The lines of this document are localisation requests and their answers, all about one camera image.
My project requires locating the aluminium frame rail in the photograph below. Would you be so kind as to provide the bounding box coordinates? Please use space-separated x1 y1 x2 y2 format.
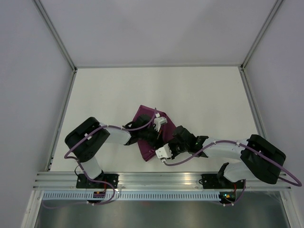
33 171 291 191

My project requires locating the white slotted cable duct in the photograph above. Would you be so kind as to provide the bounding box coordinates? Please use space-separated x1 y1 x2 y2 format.
43 191 220 201

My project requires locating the left aluminium frame post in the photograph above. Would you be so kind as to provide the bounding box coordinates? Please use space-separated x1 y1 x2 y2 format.
32 0 77 72

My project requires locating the aluminium frame post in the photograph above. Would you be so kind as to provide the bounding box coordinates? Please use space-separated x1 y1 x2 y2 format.
239 0 285 71
32 0 77 72

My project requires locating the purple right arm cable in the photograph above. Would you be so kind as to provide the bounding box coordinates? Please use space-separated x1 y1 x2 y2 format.
162 139 302 207

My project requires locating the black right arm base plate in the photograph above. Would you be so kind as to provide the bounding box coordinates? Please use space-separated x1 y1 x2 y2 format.
199 174 245 190

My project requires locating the right aluminium frame post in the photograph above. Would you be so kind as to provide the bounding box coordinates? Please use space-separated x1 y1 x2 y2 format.
239 0 285 71

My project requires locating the purple cloth napkin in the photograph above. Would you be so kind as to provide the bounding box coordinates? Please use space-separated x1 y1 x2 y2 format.
133 105 176 162

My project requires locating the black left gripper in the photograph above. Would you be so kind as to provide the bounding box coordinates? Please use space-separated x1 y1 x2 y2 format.
139 126 164 149

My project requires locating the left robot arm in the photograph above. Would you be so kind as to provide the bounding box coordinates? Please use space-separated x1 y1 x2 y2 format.
64 113 167 188

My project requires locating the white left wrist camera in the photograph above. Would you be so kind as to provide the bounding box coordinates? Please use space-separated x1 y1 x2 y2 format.
153 113 168 132

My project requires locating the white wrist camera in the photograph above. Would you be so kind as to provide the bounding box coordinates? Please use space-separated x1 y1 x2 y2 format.
155 143 173 162
153 113 168 132

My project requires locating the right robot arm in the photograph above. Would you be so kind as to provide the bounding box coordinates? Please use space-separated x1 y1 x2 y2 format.
168 126 286 188

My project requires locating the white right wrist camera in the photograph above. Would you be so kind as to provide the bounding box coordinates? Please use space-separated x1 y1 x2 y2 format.
155 143 173 162

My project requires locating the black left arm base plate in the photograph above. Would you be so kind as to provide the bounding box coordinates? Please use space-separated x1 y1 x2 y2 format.
76 173 119 189

